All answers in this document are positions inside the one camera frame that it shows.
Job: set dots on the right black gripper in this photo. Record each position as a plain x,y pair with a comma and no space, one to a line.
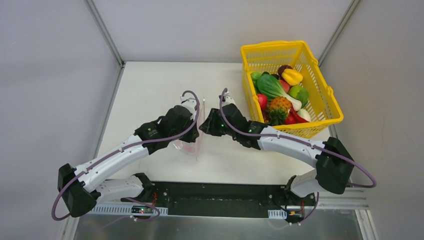
208,124

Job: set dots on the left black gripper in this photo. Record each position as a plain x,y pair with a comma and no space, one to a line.
191,133

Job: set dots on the clear pink-dotted zip bag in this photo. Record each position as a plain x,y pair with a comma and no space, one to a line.
193,149

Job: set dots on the green toy bok choy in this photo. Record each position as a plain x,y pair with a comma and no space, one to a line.
271,87

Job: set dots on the dark purple toy onion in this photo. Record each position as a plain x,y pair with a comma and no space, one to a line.
282,68

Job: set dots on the yellow toy bell pepper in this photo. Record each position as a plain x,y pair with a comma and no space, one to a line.
292,77

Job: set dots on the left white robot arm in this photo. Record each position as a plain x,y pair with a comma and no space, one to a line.
82,187

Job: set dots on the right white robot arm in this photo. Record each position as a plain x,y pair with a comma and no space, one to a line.
329,159

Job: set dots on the red toy apple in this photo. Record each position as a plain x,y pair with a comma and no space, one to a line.
262,101

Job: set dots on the green toy cucumber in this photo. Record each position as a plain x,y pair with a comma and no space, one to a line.
254,77

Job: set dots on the toy pineapple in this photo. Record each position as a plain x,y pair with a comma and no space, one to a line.
278,110

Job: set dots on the red toy chili pepper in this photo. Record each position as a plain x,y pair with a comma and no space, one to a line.
296,116

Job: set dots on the peach toy fruit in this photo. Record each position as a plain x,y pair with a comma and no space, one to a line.
286,87

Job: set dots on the green toy lime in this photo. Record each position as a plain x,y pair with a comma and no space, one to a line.
299,93

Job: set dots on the white toy radish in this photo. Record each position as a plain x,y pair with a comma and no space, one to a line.
303,116

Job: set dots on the yellow plastic basket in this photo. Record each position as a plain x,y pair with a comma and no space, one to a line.
268,57

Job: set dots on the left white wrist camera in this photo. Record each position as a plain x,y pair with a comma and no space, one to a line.
189,102

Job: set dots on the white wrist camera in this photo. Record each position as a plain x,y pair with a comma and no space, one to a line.
225,100
189,102

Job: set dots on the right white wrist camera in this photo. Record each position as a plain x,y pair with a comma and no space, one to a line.
225,100

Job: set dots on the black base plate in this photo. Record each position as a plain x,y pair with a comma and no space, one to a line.
222,199

